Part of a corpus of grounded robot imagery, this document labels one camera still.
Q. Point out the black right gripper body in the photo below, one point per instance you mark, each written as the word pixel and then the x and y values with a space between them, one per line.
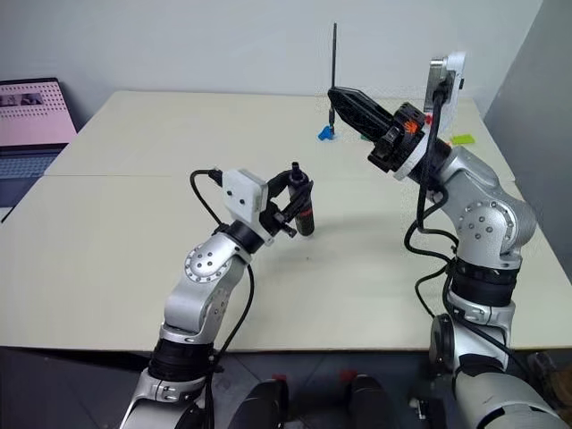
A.
pixel 400 134

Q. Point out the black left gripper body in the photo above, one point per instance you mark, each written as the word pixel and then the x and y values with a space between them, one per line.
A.
pixel 275 219

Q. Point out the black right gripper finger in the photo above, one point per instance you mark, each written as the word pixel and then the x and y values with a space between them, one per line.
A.
pixel 353 120
pixel 357 99

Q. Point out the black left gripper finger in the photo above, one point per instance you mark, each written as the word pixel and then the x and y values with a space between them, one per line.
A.
pixel 298 200
pixel 280 179

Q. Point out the long thin metal bit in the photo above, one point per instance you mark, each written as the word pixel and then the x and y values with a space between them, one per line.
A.
pixel 333 58

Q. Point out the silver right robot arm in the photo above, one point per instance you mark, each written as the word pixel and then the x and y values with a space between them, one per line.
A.
pixel 482 187

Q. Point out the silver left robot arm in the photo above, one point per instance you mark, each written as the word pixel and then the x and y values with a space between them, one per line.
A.
pixel 205 263

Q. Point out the small green plastic piece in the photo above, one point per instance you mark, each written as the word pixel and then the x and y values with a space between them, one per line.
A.
pixel 364 137

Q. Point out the small blue plastic holder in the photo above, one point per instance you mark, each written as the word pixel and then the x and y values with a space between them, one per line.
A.
pixel 325 133

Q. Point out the flat green plastic piece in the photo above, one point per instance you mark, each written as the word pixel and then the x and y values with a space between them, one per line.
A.
pixel 462 139

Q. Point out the dark rounded shape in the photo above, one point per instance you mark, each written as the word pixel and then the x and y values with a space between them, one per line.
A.
pixel 371 402
pixel 263 404

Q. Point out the open laptop pink screen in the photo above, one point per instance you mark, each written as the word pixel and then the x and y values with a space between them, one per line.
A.
pixel 27 111

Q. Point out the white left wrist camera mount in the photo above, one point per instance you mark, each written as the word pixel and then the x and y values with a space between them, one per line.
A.
pixel 241 192

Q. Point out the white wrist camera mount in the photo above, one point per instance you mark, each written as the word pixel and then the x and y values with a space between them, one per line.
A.
pixel 241 192
pixel 456 71

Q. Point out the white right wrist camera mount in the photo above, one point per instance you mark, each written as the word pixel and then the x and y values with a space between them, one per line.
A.
pixel 456 71

